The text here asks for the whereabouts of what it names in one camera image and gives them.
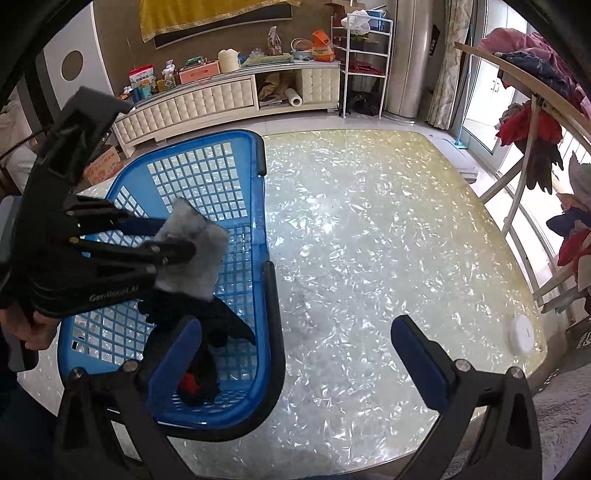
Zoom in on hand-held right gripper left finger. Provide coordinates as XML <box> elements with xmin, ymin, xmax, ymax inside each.
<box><xmin>53</xmin><ymin>318</ymin><xmax>204</xmax><ymax>480</ymax></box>

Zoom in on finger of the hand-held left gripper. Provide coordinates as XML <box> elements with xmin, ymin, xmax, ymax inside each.
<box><xmin>69</xmin><ymin>196</ymin><xmax>168</xmax><ymax>237</ymax></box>
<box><xmin>69</xmin><ymin>235</ymin><xmax>198</xmax><ymax>278</ymax></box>

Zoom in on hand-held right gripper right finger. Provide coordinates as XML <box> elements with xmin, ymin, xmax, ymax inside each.
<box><xmin>390</xmin><ymin>315</ymin><xmax>543</xmax><ymax>480</ymax></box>

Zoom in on grey fuzzy sponge pad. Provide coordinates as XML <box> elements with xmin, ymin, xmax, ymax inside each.
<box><xmin>152</xmin><ymin>198</ymin><xmax>232</xmax><ymax>303</ymax></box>

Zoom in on blue plastic basket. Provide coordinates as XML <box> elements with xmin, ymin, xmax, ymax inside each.
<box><xmin>58</xmin><ymin>129</ymin><xmax>286</xmax><ymax>441</ymax></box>

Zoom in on person's left hand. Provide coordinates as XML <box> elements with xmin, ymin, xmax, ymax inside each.
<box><xmin>0</xmin><ymin>302</ymin><xmax>62</xmax><ymax>352</ymax></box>

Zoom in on cardboard box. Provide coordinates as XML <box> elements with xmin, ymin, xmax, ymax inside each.
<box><xmin>83</xmin><ymin>145</ymin><xmax>123</xmax><ymax>188</ymax></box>

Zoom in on black cloth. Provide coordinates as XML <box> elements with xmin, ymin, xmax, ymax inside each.
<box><xmin>137</xmin><ymin>291</ymin><xmax>257</xmax><ymax>407</ymax></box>

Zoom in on white round disc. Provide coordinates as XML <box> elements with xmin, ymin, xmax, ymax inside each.
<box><xmin>509</xmin><ymin>315</ymin><xmax>548</xmax><ymax>356</ymax></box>

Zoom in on cream tufted cabinet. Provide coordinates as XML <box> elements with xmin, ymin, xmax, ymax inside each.
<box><xmin>113</xmin><ymin>60</ymin><xmax>342</xmax><ymax>160</ymax></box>

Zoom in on pink box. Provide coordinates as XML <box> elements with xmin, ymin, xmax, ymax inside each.
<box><xmin>179</xmin><ymin>60</ymin><xmax>220</xmax><ymax>85</ymax></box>

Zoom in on brown paper bags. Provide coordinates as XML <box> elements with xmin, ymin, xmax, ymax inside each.
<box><xmin>257</xmin><ymin>74</ymin><xmax>287</xmax><ymax>103</ymax></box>

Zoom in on black television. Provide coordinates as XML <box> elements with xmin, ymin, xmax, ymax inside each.
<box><xmin>152</xmin><ymin>18</ymin><xmax>296</xmax><ymax>50</ymax></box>

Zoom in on green folded cloth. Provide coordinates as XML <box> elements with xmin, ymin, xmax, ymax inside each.
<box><xmin>241</xmin><ymin>52</ymin><xmax>293</xmax><ymax>68</ymax></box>

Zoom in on yellow hanging cloth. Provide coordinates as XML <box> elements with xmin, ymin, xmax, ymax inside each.
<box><xmin>139</xmin><ymin>0</ymin><xmax>303</xmax><ymax>43</ymax></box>

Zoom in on black hanging glove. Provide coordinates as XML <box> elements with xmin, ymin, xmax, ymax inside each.
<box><xmin>526</xmin><ymin>138</ymin><xmax>565</xmax><ymax>195</ymax></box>

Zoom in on black bag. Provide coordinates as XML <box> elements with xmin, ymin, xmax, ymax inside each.
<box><xmin>346</xmin><ymin>92</ymin><xmax>382</xmax><ymax>117</ymax></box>

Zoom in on dark red cloth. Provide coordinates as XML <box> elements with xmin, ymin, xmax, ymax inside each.
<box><xmin>348</xmin><ymin>60</ymin><xmax>384</xmax><ymax>76</ymax></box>

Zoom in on white metal rack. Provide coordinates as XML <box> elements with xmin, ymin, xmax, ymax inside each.
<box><xmin>342</xmin><ymin>14</ymin><xmax>394</xmax><ymax>118</ymax></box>

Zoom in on white plastic bag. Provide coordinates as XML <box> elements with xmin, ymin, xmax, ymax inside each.
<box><xmin>341</xmin><ymin>11</ymin><xmax>371</xmax><ymax>36</ymax></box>

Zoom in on glass sliding door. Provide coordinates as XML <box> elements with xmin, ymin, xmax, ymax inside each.
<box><xmin>462</xmin><ymin>0</ymin><xmax>525</xmax><ymax>153</ymax></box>

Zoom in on wooden clothes rack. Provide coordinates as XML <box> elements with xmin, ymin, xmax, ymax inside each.
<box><xmin>455</xmin><ymin>41</ymin><xmax>591</xmax><ymax>315</ymax></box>

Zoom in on patterned curtain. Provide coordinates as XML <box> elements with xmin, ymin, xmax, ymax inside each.
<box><xmin>427</xmin><ymin>0</ymin><xmax>472</xmax><ymax>130</ymax></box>

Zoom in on beige standing air conditioner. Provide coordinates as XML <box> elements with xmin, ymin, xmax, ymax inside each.
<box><xmin>385</xmin><ymin>0</ymin><xmax>444</xmax><ymax>123</ymax></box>

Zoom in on pink cloth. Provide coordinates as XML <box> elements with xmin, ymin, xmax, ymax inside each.
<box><xmin>478</xmin><ymin>28</ymin><xmax>552</xmax><ymax>61</ymax></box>

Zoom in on black cable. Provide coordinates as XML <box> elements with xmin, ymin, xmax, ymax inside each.
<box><xmin>0</xmin><ymin>130</ymin><xmax>49</xmax><ymax>160</ymax></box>

